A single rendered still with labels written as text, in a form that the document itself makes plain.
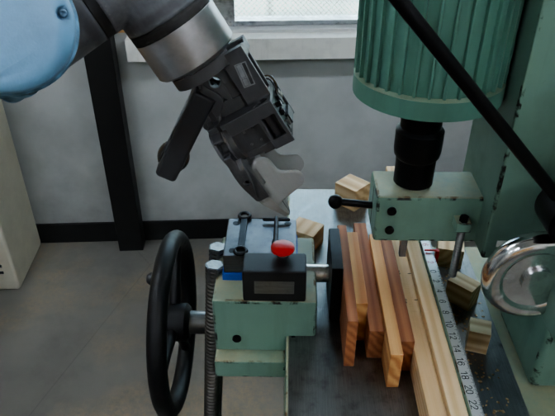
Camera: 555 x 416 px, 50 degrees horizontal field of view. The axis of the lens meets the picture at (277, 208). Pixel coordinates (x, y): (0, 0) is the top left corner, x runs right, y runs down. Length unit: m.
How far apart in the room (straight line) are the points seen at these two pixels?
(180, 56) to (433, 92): 0.27
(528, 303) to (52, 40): 0.60
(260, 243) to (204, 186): 1.58
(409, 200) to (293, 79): 1.43
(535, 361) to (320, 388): 0.32
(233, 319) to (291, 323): 0.08
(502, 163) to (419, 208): 0.12
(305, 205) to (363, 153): 1.29
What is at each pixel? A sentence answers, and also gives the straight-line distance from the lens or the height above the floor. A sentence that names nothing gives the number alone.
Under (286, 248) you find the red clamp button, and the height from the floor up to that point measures 1.02.
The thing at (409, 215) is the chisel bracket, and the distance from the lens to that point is 0.80.
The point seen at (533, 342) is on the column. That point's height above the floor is 0.86.
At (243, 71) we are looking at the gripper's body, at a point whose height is 1.26.
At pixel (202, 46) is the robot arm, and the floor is 1.29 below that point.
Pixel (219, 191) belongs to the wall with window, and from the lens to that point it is 2.38.
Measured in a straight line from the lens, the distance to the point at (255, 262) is 0.75.
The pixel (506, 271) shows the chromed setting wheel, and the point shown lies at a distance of 0.75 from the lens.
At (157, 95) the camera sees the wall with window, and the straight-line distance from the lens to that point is 2.21.
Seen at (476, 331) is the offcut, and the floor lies 0.84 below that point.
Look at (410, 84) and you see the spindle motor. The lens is 0.67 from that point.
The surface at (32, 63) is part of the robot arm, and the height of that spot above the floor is 1.34.
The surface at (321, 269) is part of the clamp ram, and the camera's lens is 0.82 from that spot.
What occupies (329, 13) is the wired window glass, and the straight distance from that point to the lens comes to 2.18.
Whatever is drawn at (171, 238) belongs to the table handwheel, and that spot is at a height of 0.95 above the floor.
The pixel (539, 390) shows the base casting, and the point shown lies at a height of 0.80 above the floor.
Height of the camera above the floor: 1.48
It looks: 34 degrees down
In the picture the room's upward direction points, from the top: straight up
